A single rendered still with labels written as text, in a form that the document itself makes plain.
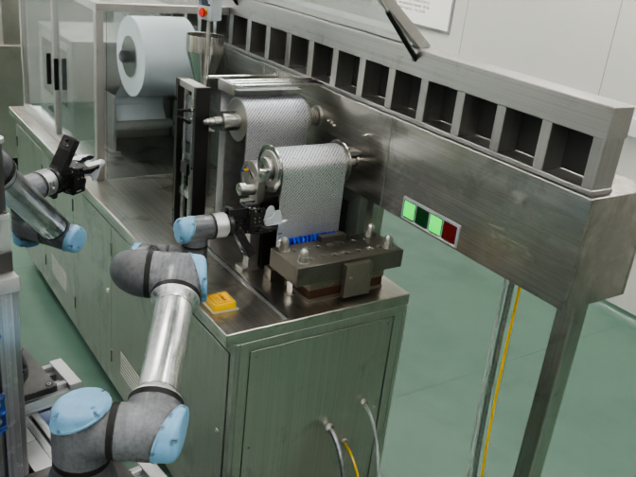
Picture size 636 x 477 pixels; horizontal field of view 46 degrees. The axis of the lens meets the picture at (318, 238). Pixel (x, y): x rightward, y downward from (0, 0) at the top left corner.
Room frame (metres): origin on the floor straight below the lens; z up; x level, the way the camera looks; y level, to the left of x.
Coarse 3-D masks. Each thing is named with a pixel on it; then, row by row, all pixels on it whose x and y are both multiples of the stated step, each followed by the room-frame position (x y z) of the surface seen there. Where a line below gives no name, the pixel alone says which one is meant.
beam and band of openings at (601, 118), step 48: (240, 0) 3.09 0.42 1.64; (240, 48) 3.08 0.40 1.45; (288, 48) 2.79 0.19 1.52; (336, 48) 2.54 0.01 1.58; (384, 48) 2.33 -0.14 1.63; (432, 48) 2.25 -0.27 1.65; (384, 96) 2.42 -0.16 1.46; (432, 96) 2.17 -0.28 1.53; (480, 96) 1.99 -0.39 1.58; (528, 96) 1.86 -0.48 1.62; (576, 96) 1.75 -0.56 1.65; (480, 144) 1.98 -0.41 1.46; (528, 144) 1.92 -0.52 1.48; (576, 144) 1.81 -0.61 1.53
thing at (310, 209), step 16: (288, 192) 2.16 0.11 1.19; (304, 192) 2.19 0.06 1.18; (320, 192) 2.23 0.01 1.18; (336, 192) 2.26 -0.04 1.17; (288, 208) 2.16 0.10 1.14; (304, 208) 2.20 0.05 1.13; (320, 208) 2.23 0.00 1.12; (336, 208) 2.27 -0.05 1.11; (288, 224) 2.16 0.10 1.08; (304, 224) 2.20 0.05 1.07; (320, 224) 2.24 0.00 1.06; (336, 224) 2.27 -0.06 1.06
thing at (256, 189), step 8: (256, 184) 2.18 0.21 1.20; (264, 184) 2.19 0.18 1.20; (248, 192) 2.17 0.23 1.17; (256, 192) 2.18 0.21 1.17; (264, 192) 2.19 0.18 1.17; (240, 200) 2.19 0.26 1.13; (248, 200) 2.19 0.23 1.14; (256, 200) 2.18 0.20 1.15; (248, 240) 2.18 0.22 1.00; (256, 240) 2.19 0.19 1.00; (256, 248) 2.19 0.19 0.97; (256, 256) 2.20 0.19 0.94; (240, 264) 2.19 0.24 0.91; (248, 264) 2.18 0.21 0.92; (256, 264) 2.20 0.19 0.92
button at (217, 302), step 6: (210, 294) 1.94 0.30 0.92; (216, 294) 1.94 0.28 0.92; (222, 294) 1.95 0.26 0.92; (228, 294) 1.95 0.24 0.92; (210, 300) 1.90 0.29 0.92; (216, 300) 1.91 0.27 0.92; (222, 300) 1.91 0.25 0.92; (228, 300) 1.91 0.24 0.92; (234, 300) 1.92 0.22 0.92; (210, 306) 1.90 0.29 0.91; (216, 306) 1.88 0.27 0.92; (222, 306) 1.89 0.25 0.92; (228, 306) 1.90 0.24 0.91; (234, 306) 1.91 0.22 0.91
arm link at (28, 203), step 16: (16, 176) 1.63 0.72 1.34; (16, 192) 1.63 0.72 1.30; (32, 192) 1.67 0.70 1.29; (16, 208) 1.65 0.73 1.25; (32, 208) 1.67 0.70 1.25; (48, 208) 1.72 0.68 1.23; (32, 224) 1.71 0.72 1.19; (48, 224) 1.72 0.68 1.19; (64, 224) 1.77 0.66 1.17; (48, 240) 1.76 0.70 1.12; (64, 240) 1.77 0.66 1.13; (80, 240) 1.80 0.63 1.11
